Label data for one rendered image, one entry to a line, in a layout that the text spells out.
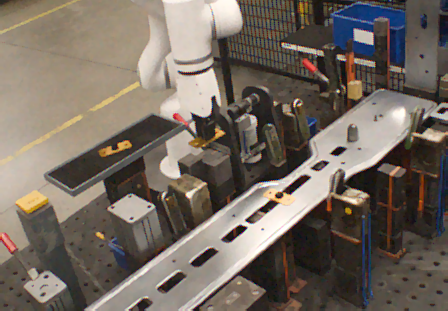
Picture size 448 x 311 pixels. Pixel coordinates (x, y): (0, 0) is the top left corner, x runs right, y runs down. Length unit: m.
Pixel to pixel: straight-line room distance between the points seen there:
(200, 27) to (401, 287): 0.91
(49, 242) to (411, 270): 1.00
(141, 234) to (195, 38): 0.47
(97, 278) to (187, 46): 0.91
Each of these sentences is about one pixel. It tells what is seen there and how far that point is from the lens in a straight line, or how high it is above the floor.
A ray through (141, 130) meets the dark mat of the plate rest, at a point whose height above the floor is 1.16.
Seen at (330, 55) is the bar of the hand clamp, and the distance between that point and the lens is 1.81.
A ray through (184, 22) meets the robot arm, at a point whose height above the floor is 1.52.
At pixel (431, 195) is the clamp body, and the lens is 1.76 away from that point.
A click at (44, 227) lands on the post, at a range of 1.44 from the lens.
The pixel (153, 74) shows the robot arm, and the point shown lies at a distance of 1.85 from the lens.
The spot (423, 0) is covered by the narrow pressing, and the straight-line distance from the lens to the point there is 1.91.
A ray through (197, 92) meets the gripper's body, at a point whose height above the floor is 1.37.
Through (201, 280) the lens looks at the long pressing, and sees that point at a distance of 1.31.
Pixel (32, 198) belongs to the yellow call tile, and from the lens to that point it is 1.44.
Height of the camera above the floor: 1.89
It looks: 31 degrees down
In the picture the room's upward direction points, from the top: 9 degrees counter-clockwise
